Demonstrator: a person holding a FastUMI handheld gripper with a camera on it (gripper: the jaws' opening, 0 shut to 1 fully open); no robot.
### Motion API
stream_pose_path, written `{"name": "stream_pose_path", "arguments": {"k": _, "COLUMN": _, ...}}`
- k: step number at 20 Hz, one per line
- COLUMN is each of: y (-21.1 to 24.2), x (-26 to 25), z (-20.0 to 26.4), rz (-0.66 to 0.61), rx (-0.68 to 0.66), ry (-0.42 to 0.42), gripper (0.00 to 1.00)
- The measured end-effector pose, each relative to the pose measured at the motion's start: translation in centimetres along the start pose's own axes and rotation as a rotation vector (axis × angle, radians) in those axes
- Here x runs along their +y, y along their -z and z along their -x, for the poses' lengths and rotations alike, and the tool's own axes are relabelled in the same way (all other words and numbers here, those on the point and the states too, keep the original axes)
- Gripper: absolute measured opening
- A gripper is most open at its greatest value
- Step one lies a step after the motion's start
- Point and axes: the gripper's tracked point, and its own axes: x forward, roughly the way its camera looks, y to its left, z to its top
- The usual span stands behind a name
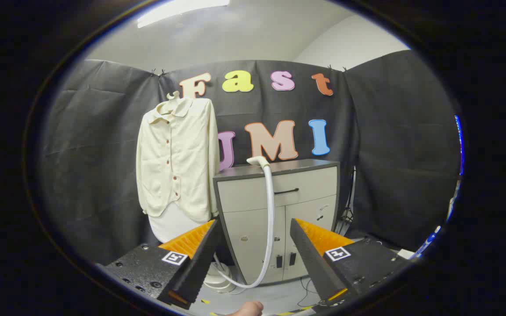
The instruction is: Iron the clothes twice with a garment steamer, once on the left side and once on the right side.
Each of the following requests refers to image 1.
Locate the black tripod stand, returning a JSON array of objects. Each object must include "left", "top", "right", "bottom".
[{"left": 334, "top": 167, "right": 357, "bottom": 235}]

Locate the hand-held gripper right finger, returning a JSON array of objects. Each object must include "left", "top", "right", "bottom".
[{"left": 289, "top": 218, "right": 416, "bottom": 310}]

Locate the tangle of floor cables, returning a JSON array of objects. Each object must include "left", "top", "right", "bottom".
[{"left": 296, "top": 276, "right": 325, "bottom": 308}]

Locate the white garment steamer base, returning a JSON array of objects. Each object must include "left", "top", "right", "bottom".
[{"left": 204, "top": 262, "right": 238, "bottom": 294}]

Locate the white ironing board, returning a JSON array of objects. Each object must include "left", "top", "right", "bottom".
[{"left": 148, "top": 202, "right": 204, "bottom": 244}]

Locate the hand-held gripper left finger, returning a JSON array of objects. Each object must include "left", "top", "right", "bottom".
[{"left": 96, "top": 218, "right": 223, "bottom": 310}]

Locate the black backdrop cloth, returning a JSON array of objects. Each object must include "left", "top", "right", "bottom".
[{"left": 38, "top": 50, "right": 462, "bottom": 264}]

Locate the cream button shirt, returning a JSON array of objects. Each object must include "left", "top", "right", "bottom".
[{"left": 136, "top": 97, "right": 220, "bottom": 223}]

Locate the grey cabinet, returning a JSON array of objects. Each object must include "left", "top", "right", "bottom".
[{"left": 213, "top": 159, "right": 340, "bottom": 286}]

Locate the white garment steamer nozzle with hose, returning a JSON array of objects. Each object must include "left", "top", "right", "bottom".
[{"left": 213, "top": 156, "right": 276, "bottom": 289}]

